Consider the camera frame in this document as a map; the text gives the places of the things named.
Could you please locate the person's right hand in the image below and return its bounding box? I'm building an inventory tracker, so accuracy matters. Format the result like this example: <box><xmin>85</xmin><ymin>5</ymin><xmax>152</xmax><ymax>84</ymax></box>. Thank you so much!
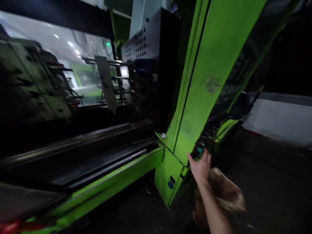
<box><xmin>187</xmin><ymin>148</ymin><xmax>212</xmax><ymax>180</ymax></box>

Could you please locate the white box with grey rim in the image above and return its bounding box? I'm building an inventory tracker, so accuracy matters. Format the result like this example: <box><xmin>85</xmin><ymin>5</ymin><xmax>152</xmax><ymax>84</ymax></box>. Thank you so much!
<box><xmin>240</xmin><ymin>92</ymin><xmax>312</xmax><ymax>148</ymax></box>

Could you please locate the grey metal mould plate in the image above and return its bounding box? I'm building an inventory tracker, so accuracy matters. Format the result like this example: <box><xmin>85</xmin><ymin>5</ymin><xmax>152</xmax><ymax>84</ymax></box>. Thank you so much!
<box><xmin>94</xmin><ymin>55</ymin><xmax>118</xmax><ymax>114</ymax></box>

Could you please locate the green injection moulding machine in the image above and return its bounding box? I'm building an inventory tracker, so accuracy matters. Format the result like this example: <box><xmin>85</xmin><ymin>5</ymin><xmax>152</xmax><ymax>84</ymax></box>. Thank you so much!
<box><xmin>0</xmin><ymin>0</ymin><xmax>303</xmax><ymax>234</ymax></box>

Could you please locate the black perforated metal panel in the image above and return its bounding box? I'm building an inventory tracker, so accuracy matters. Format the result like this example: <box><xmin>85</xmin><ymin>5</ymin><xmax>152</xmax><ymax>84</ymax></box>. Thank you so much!
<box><xmin>121</xmin><ymin>8</ymin><xmax>182</xmax><ymax>122</ymax></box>

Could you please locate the red object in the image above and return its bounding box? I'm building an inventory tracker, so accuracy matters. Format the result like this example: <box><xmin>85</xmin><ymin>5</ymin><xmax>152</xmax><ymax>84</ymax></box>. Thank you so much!
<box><xmin>0</xmin><ymin>217</ymin><xmax>26</xmax><ymax>234</ymax></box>

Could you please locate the grey-green mould platen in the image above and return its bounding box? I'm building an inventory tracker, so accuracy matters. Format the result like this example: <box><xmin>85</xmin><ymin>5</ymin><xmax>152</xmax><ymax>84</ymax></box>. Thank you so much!
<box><xmin>0</xmin><ymin>39</ymin><xmax>75</xmax><ymax>124</ymax></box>

